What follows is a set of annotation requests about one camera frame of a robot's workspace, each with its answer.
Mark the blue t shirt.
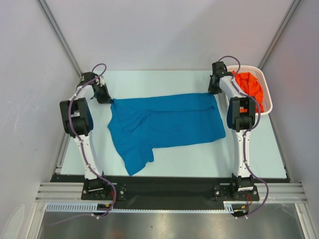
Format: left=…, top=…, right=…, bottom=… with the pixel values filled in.
left=108, top=93, right=226, bottom=176

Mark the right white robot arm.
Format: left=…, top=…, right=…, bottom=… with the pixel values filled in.
left=208, top=60, right=260, bottom=200

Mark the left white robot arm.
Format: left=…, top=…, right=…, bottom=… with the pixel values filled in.
left=59, top=72, right=113, bottom=183

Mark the orange t shirt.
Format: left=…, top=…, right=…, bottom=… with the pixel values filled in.
left=235, top=72, right=264, bottom=113

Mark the white plastic basket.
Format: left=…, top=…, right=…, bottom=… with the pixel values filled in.
left=238, top=65, right=273, bottom=116

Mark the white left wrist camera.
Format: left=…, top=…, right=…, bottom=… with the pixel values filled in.
left=95, top=77, right=105, bottom=87

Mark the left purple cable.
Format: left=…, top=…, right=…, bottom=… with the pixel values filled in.
left=47, top=63, right=118, bottom=226

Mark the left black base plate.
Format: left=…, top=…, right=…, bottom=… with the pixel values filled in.
left=81, top=178, right=127, bottom=201

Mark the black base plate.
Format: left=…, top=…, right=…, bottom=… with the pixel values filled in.
left=213, top=184, right=260, bottom=202
left=81, top=178, right=127, bottom=201

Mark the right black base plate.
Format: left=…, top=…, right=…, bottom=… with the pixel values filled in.
left=213, top=184, right=260, bottom=202

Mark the left aluminium corner post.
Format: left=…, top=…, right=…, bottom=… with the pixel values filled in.
left=36, top=0, right=82, bottom=77

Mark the aluminium corner post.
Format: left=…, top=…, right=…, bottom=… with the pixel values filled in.
left=258, top=0, right=303, bottom=70
left=36, top=0, right=82, bottom=77

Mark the right aluminium corner post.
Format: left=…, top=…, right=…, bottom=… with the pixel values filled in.
left=258, top=0, right=303, bottom=70

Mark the white slotted cable duct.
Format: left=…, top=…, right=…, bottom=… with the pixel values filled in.
left=45, top=202, right=239, bottom=214

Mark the aluminium front rail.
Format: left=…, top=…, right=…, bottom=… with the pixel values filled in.
left=35, top=182, right=308, bottom=204

